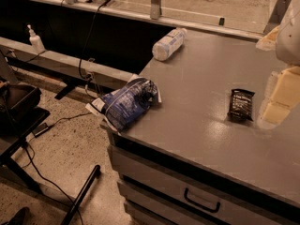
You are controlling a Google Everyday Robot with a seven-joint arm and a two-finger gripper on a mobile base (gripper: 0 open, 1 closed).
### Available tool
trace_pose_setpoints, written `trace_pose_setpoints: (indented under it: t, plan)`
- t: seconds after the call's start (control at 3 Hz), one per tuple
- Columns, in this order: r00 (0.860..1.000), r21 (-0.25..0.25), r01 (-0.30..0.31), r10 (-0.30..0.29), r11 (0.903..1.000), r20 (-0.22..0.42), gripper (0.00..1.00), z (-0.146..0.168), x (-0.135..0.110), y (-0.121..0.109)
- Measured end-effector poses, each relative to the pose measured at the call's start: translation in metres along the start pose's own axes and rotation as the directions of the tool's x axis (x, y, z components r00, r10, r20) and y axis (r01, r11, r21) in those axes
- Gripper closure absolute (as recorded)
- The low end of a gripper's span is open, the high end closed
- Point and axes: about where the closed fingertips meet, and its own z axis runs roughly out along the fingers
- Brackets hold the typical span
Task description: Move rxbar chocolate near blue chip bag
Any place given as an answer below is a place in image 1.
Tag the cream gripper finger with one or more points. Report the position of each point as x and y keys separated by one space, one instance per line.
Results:
x=268 y=42
x=282 y=94

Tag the black rxbar chocolate bar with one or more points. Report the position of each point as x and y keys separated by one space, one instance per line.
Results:
x=241 y=102

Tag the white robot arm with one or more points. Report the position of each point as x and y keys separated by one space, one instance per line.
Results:
x=288 y=40

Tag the blue chip bag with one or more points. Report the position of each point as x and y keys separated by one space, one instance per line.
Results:
x=124 y=106

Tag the clear plastic water bottle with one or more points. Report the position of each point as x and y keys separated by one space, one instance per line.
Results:
x=169 y=44

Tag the white pump sanitizer bottle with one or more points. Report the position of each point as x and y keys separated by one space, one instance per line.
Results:
x=35 y=40

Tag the black shoe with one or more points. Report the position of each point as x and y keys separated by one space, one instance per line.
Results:
x=21 y=217

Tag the grey drawer with black handle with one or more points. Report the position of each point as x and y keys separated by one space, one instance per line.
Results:
x=158 y=195

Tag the grey metal rail beam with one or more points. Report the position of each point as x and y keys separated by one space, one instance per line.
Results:
x=102 y=75

